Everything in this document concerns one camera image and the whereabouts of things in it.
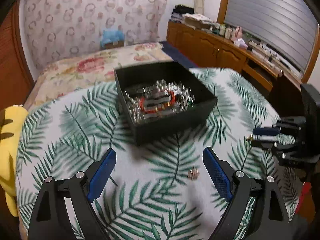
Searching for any grey window blind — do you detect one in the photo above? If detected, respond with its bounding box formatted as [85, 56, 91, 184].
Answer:
[225, 0, 318, 71]

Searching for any red coral bead bracelet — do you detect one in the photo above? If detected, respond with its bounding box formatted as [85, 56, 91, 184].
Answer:
[139, 89, 177, 116]

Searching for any palm leaf print tablecloth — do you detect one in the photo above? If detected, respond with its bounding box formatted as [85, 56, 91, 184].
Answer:
[16, 69, 302, 239]

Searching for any stack of folded clothes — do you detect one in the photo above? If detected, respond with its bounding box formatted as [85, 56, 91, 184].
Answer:
[170, 4, 194, 23]

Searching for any small copper brooch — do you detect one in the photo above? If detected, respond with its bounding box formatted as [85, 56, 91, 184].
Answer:
[187, 166, 200, 180]

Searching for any wooden sideboard cabinet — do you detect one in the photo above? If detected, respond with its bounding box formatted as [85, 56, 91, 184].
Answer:
[166, 21, 302, 98]

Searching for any pink tissue box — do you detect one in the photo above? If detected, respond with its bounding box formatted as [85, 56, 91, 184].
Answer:
[234, 38, 248, 50]

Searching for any circle pattern sheer curtain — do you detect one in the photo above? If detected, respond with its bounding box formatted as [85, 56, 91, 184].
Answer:
[22, 0, 167, 70]

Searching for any yellow Pikachu plush toy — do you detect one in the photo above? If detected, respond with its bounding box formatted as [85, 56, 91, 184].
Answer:
[1, 105, 28, 217]

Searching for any floral bed cover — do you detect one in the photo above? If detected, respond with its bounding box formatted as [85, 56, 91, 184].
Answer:
[24, 42, 173, 111]

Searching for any brown louvered wardrobe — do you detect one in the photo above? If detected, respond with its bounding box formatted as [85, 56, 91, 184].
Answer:
[0, 1, 35, 109]

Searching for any black open jewelry box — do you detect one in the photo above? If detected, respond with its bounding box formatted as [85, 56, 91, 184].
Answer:
[114, 61, 217, 145]

